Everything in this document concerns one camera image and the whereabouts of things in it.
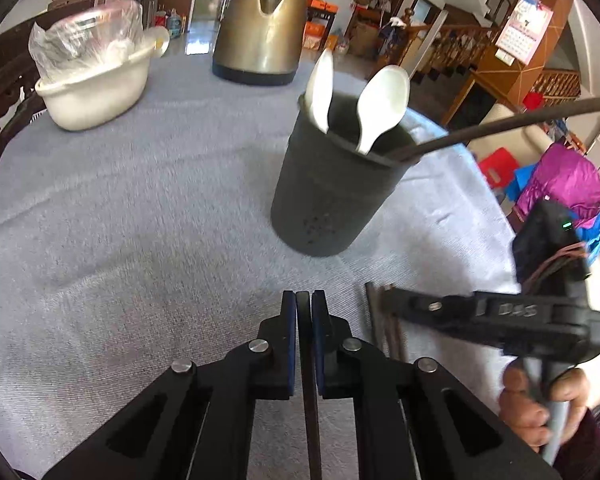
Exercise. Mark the dark grey utensil holder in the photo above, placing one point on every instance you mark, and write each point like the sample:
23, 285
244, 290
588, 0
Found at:
326, 191

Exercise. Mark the wall calendar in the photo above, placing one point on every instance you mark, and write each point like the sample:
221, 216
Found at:
523, 32

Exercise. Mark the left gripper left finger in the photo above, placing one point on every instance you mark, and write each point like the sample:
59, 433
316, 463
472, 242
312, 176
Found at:
193, 422

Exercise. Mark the red plastic stool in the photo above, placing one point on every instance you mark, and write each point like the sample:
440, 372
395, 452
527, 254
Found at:
499, 168

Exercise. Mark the white spoon left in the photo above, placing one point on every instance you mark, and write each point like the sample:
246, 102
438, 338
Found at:
318, 95

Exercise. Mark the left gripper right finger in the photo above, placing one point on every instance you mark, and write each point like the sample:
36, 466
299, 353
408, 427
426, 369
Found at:
414, 420

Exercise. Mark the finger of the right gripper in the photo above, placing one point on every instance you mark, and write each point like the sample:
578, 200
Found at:
441, 313

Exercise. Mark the dark chopstick in holder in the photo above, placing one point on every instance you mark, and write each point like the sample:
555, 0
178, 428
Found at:
573, 108

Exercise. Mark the right hand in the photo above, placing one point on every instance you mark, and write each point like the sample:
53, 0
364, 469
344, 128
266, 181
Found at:
528, 418

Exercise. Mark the clear plastic bag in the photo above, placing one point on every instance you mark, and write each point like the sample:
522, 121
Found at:
101, 37

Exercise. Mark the cream chair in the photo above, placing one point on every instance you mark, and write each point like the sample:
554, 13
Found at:
526, 144

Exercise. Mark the white spoon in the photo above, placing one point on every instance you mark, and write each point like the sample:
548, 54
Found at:
318, 95
382, 105

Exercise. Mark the grey table cloth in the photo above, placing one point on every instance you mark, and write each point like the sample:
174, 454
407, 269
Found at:
149, 239

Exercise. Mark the dark wooden sideboard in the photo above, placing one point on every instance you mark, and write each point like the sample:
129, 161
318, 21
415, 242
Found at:
18, 72

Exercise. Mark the wooden stair railing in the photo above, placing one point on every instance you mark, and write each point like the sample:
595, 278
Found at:
433, 50

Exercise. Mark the white plastic basin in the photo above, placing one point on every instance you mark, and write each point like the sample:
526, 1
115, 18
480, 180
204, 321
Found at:
103, 93

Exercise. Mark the white spoon right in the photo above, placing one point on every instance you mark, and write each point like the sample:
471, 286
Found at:
382, 105

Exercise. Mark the bronze electric kettle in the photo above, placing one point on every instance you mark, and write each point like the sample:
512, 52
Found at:
260, 42

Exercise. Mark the purple jacket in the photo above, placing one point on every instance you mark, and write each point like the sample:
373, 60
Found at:
568, 178

